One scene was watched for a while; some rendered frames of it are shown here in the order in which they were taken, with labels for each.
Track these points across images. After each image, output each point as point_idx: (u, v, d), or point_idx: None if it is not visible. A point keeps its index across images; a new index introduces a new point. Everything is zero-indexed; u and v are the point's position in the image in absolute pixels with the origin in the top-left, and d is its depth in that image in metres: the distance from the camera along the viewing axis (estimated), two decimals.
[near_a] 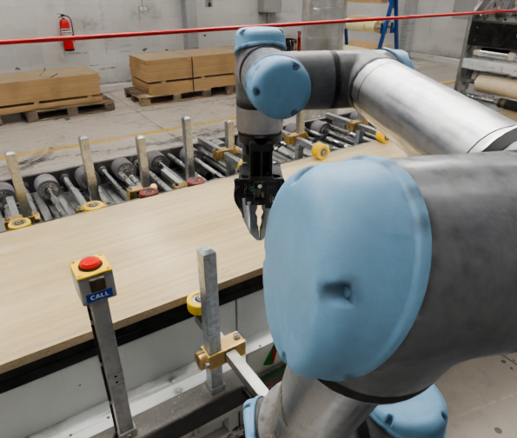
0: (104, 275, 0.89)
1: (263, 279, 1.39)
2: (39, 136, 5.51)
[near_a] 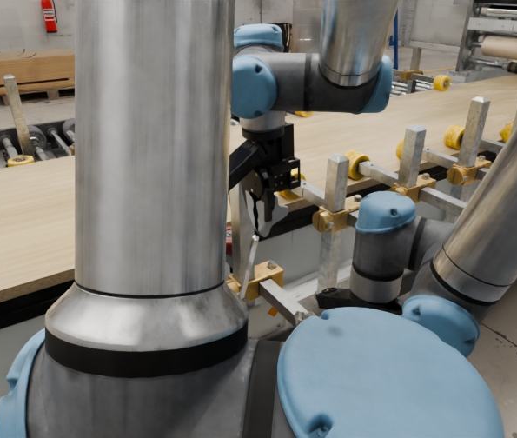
0: None
1: None
2: None
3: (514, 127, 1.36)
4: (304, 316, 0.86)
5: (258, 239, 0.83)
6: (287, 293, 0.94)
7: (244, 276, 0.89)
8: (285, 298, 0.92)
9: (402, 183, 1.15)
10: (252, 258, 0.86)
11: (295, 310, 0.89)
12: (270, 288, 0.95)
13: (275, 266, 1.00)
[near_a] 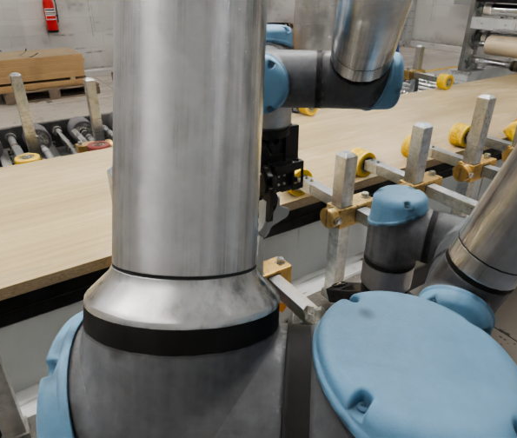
0: None
1: None
2: (16, 118, 5.17)
3: None
4: (314, 311, 0.87)
5: (259, 237, 0.83)
6: (295, 288, 0.94)
7: None
8: (294, 293, 0.93)
9: (409, 180, 1.16)
10: None
11: (305, 305, 0.89)
12: (279, 284, 0.96)
13: (284, 262, 1.01)
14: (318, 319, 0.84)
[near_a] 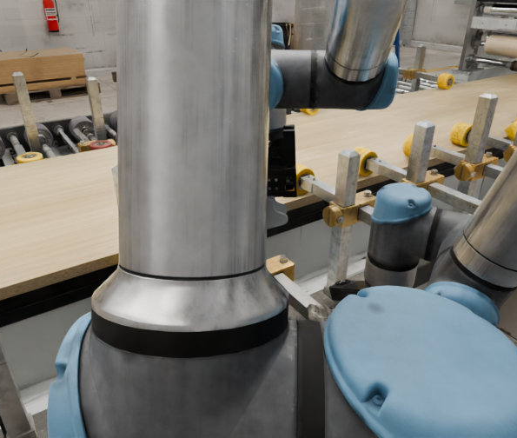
0: None
1: None
2: (17, 118, 5.17)
3: None
4: (317, 309, 0.87)
5: None
6: (299, 287, 0.94)
7: None
8: (297, 291, 0.93)
9: (411, 179, 1.16)
10: None
11: (308, 303, 0.90)
12: (282, 282, 0.96)
13: (287, 260, 1.01)
14: (321, 317, 0.84)
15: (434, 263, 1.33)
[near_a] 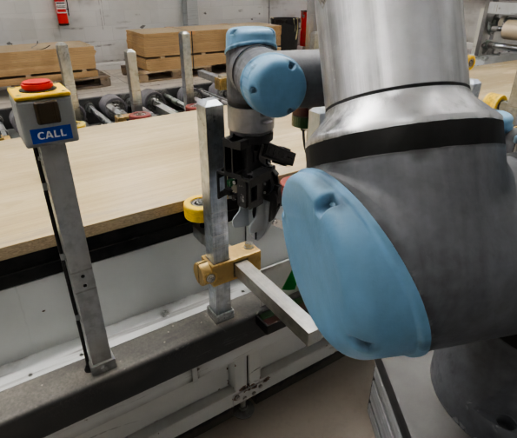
0: (58, 99, 0.59)
1: (281, 185, 1.10)
2: None
3: None
4: None
5: (277, 220, 0.84)
6: None
7: None
8: None
9: None
10: None
11: None
12: None
13: None
14: None
15: None
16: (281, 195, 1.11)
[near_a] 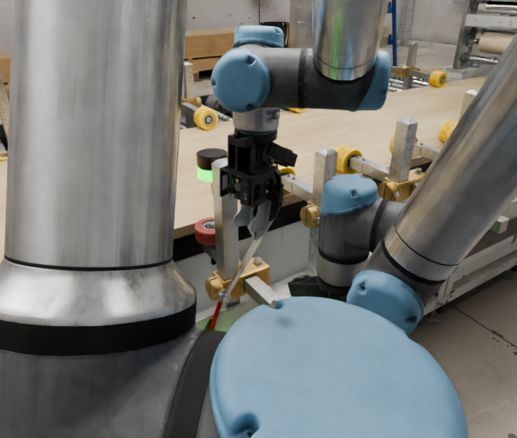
0: None
1: (195, 229, 1.04)
2: None
3: None
4: None
5: None
6: (264, 283, 0.93)
7: (238, 270, 0.87)
8: (262, 288, 0.91)
9: (394, 178, 1.12)
10: (253, 251, 0.85)
11: (272, 300, 0.88)
12: (248, 278, 0.94)
13: (261, 262, 0.97)
14: None
15: None
16: (196, 240, 1.05)
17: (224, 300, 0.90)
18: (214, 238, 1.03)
